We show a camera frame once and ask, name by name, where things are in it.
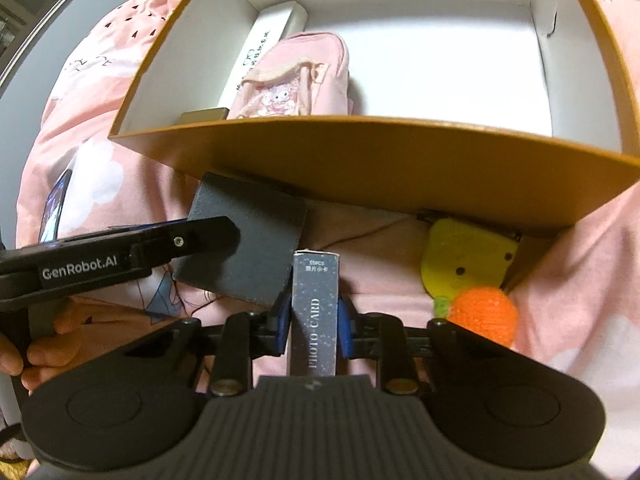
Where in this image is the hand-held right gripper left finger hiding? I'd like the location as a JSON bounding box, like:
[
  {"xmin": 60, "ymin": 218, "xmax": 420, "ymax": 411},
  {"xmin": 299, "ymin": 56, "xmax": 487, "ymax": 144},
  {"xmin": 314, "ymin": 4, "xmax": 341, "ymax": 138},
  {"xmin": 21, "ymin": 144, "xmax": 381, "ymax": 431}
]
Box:
[{"xmin": 125, "ymin": 293, "xmax": 294, "ymax": 395}]

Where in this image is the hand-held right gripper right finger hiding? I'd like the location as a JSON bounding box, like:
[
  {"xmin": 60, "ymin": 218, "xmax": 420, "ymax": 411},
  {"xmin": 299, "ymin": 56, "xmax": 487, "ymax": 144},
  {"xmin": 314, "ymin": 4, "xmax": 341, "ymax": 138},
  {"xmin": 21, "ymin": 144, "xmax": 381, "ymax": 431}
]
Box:
[{"xmin": 336, "ymin": 294, "xmax": 517, "ymax": 395}]

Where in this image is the person's left hand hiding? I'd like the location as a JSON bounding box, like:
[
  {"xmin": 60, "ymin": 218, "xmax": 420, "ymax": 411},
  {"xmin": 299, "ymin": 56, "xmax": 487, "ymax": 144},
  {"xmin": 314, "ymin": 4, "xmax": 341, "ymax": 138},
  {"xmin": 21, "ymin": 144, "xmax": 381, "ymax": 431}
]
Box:
[{"xmin": 0, "ymin": 302, "xmax": 86, "ymax": 397}]

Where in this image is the gold box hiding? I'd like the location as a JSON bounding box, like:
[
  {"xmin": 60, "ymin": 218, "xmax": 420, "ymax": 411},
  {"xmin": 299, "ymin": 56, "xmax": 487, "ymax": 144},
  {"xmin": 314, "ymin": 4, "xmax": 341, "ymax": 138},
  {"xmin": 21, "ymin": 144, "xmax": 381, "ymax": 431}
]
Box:
[{"xmin": 176, "ymin": 107, "xmax": 230, "ymax": 125}]

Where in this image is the orange cardboard box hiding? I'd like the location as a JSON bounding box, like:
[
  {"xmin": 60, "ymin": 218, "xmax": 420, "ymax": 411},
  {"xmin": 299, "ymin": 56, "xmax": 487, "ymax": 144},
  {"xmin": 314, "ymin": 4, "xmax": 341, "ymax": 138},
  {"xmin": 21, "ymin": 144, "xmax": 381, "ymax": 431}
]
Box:
[{"xmin": 107, "ymin": 0, "xmax": 640, "ymax": 241}]

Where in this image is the orange crochet fruit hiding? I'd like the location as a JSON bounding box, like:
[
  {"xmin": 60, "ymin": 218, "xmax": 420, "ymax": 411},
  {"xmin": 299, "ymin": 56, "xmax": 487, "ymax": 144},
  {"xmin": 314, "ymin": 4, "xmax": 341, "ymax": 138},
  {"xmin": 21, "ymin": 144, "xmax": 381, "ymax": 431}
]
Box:
[{"xmin": 432, "ymin": 286, "xmax": 519, "ymax": 348}]

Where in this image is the black box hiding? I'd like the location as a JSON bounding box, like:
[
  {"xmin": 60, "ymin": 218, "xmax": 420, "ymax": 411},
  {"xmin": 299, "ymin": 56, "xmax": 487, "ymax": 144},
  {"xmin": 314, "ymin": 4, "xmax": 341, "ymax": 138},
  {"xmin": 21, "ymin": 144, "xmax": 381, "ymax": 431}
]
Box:
[{"xmin": 172, "ymin": 171, "xmax": 308, "ymax": 308}]

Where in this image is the grey photo card box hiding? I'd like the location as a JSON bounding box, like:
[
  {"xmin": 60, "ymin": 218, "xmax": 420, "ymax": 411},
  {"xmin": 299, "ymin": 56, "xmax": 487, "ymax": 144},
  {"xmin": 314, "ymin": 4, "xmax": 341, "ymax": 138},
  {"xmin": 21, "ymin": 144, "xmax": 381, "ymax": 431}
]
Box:
[{"xmin": 290, "ymin": 249, "xmax": 343, "ymax": 378}]

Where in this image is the pink fabric pouch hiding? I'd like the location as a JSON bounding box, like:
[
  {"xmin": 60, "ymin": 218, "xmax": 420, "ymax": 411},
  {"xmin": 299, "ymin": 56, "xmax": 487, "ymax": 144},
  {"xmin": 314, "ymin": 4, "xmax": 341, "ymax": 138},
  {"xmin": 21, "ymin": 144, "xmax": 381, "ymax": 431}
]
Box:
[{"xmin": 227, "ymin": 31, "xmax": 351, "ymax": 120}]

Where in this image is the black smartphone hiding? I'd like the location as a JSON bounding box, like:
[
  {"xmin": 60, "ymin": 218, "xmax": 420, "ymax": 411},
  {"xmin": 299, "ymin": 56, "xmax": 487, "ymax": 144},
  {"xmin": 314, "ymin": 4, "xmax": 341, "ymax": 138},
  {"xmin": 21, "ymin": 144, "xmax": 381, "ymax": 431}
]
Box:
[{"xmin": 37, "ymin": 167, "xmax": 78, "ymax": 246}]

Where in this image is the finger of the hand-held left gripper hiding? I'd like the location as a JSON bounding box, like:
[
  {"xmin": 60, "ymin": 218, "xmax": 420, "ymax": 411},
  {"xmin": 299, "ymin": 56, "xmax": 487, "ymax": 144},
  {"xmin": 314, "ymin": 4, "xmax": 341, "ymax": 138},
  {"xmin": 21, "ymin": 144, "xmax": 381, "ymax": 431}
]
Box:
[
  {"xmin": 65, "ymin": 220, "xmax": 189, "ymax": 247},
  {"xmin": 131, "ymin": 216, "xmax": 242, "ymax": 276}
]

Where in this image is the long white box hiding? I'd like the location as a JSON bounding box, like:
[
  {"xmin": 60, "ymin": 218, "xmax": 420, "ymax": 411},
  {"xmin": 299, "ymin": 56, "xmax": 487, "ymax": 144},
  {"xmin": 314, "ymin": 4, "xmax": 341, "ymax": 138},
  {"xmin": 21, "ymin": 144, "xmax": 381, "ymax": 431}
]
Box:
[{"xmin": 217, "ymin": 1, "xmax": 307, "ymax": 111}]

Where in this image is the yellow toy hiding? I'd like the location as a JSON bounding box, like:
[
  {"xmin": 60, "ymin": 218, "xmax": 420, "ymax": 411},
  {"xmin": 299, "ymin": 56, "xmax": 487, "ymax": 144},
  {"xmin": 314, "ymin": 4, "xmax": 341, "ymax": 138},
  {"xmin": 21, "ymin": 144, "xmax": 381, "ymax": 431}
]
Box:
[{"xmin": 420, "ymin": 217, "xmax": 521, "ymax": 306}]

